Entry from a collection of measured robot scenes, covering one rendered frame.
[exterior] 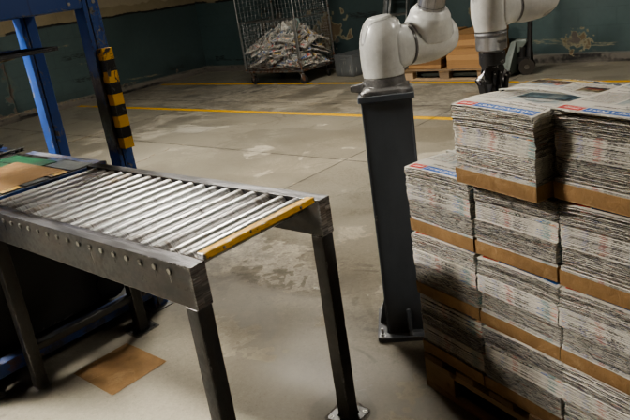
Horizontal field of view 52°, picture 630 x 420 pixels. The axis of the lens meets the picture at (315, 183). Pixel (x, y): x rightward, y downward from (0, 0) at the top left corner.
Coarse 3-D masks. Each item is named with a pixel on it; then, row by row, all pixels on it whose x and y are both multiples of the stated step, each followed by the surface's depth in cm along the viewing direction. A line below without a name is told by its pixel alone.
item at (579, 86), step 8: (536, 80) 188; (544, 80) 186; (552, 80) 184; (560, 80) 183; (568, 80) 181; (576, 80) 180; (584, 80) 179; (520, 88) 181; (528, 88) 179; (552, 88) 175; (560, 88) 173; (568, 88) 172; (576, 88) 171; (584, 88) 169; (592, 88) 168; (600, 88) 167; (608, 88) 166
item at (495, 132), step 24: (480, 96) 177; (504, 96) 174; (528, 96) 170; (456, 120) 174; (480, 120) 166; (504, 120) 159; (528, 120) 152; (552, 120) 155; (456, 144) 178; (480, 144) 170; (504, 144) 162; (528, 144) 156; (552, 144) 157; (480, 168) 172; (504, 168) 165; (528, 168) 158; (552, 168) 159
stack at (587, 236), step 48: (432, 192) 198; (480, 192) 180; (432, 240) 204; (480, 240) 187; (528, 240) 170; (576, 240) 157; (624, 240) 145; (480, 288) 191; (528, 288) 174; (624, 288) 149; (432, 336) 220; (480, 336) 199; (576, 336) 165; (624, 336) 151; (432, 384) 228; (480, 384) 208; (528, 384) 185; (576, 384) 170
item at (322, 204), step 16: (144, 176) 253; (160, 176) 246; (176, 176) 243; (192, 176) 239; (256, 192) 211; (272, 192) 207; (288, 192) 205; (304, 192) 203; (304, 208) 199; (320, 208) 195; (288, 224) 206; (304, 224) 201; (320, 224) 197
